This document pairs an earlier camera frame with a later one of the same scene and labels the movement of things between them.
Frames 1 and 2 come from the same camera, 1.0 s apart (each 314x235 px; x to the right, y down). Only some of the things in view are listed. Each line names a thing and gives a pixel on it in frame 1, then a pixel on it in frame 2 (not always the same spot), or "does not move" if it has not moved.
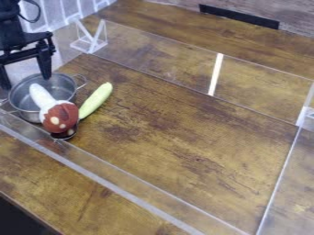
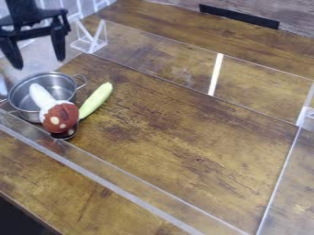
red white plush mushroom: (58, 115) does not move
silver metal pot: (62, 85) does not move
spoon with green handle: (97, 101) does not move
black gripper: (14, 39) -> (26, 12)
